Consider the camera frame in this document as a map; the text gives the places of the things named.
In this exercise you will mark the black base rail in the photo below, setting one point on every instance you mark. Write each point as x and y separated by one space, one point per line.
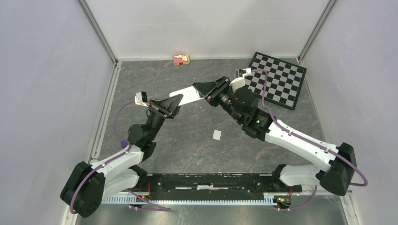
211 186

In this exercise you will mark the black white chessboard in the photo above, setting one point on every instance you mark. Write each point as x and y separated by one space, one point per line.
283 83

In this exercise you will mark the small white battery cover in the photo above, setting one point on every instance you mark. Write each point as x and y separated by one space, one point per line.
217 135

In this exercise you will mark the white remote red buttons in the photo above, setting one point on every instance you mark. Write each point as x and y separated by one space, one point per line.
190 95

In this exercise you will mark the purple block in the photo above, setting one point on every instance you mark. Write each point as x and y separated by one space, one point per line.
124 143

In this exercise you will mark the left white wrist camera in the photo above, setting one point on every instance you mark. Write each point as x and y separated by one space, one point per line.
141 99

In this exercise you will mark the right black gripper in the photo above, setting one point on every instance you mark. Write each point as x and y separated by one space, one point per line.
211 90

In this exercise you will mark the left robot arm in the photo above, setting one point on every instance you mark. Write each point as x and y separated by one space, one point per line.
89 184

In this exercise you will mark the red yellow small box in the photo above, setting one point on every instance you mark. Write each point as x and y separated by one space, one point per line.
182 59

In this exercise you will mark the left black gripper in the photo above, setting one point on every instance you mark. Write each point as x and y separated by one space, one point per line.
163 108

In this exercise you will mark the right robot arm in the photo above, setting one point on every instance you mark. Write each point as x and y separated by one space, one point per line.
332 167

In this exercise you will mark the white cable duct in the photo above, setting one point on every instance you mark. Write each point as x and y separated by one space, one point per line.
128 198

